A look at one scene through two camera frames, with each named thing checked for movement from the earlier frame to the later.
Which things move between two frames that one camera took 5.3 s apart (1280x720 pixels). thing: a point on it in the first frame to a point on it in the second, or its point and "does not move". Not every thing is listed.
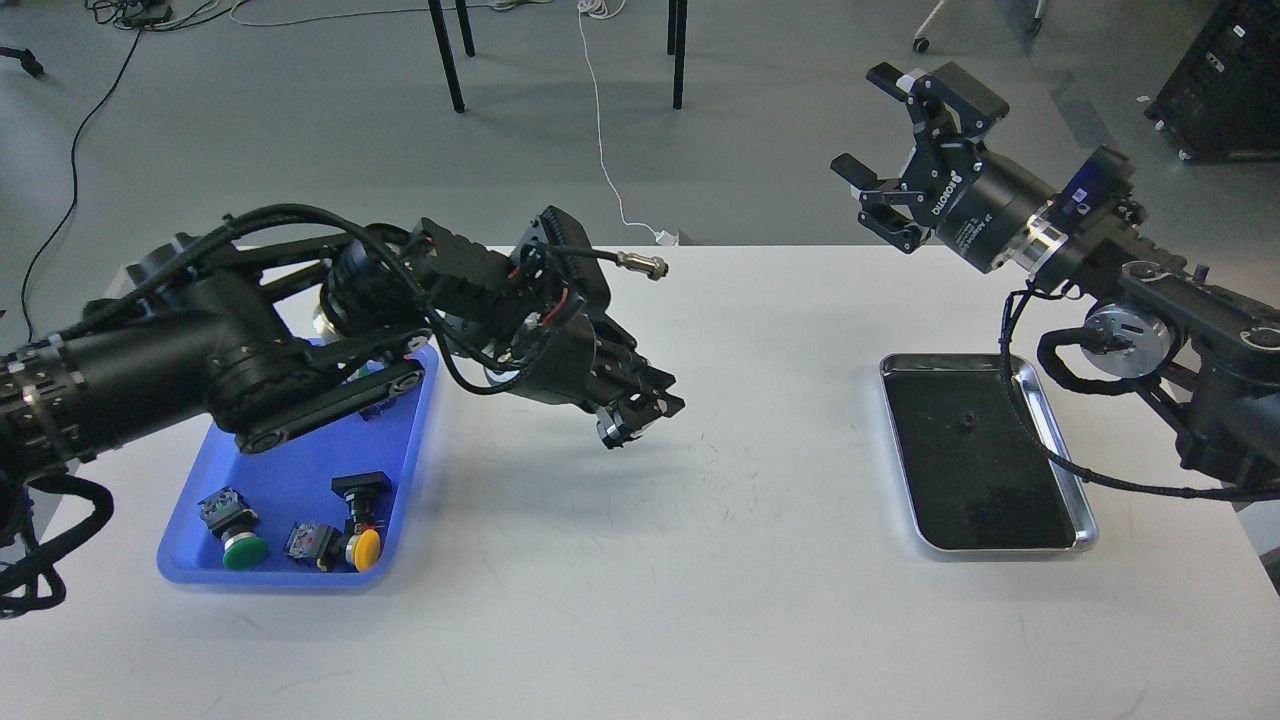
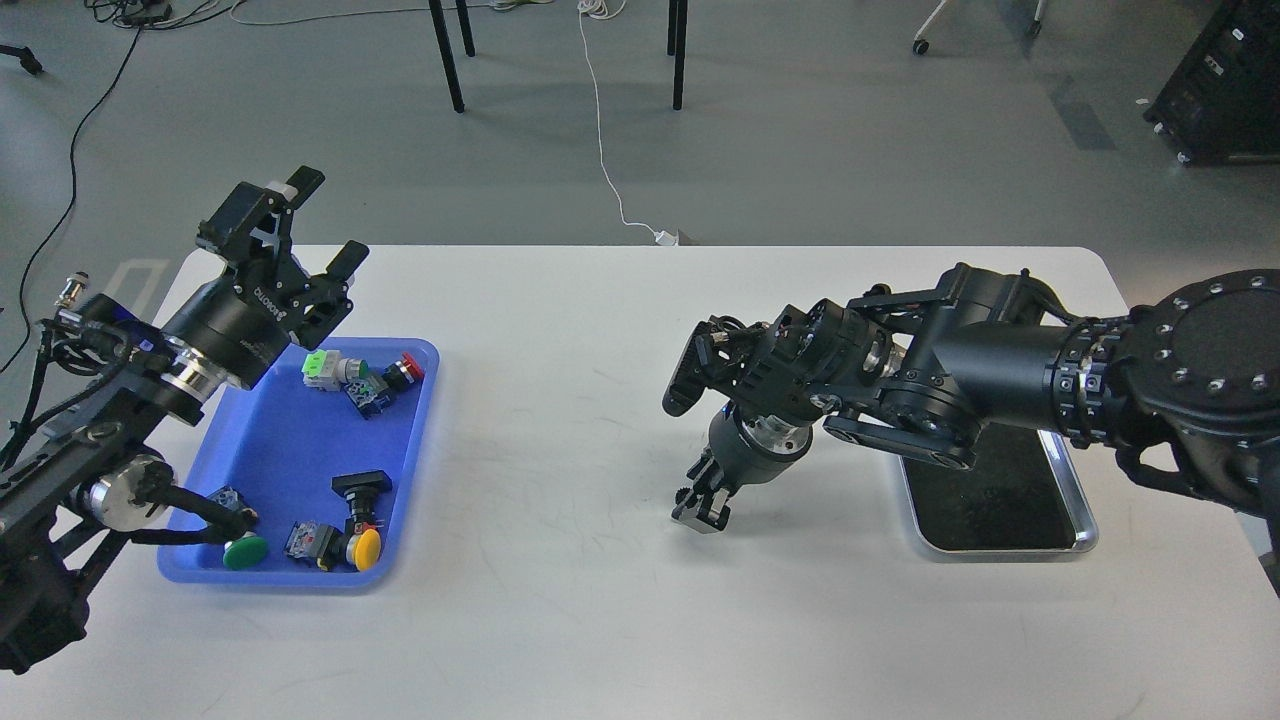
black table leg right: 677,11 does not move
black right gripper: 975,202 to 737,460
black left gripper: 587,359 to 244,322
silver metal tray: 977,477 does not move
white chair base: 921,44 does not move
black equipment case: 1221,99 does not move
